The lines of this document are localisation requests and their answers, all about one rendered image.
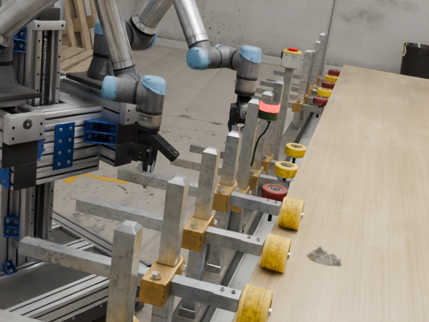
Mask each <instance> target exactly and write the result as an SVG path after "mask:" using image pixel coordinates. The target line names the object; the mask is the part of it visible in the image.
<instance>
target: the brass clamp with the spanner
mask: <svg viewBox="0 0 429 322"><path fill-rule="evenodd" d="M239 193H242V194H248V195H251V194H252V191H250V187H249V186H248V187H247V188H246V190H243V189H239ZM242 209H243V208H240V207H237V206H232V205H231V207H230V210H231V211H234V212H238V213H241V211H242Z"/></svg>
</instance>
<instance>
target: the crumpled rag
mask: <svg viewBox="0 0 429 322"><path fill-rule="evenodd" d="M311 251H312V252H309V253H307V254H306V255H307V256H308V257H309V258H310V259H314V260H316V261H317V262H318V263H326V264H327V265H334V266H339V265H340V263H341V261H340V258H337V256H336V255H334V254H328V253H327V251H325V250H324V248H322V247H321V246H320V247H318V248H317V249H315V250H311Z"/></svg>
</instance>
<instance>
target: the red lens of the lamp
mask: <svg viewBox="0 0 429 322"><path fill-rule="evenodd" d="M260 110H262V111H266V112H279V110H280V103H279V105H268V104H265V103H262V101H260Z"/></svg>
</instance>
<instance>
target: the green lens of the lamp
mask: <svg viewBox="0 0 429 322"><path fill-rule="evenodd" d="M278 114H279V112H278V113H275V114H273V113H267V112H263V111H261V110H259V118H261V119H265V120H270V121H276V120H278Z"/></svg>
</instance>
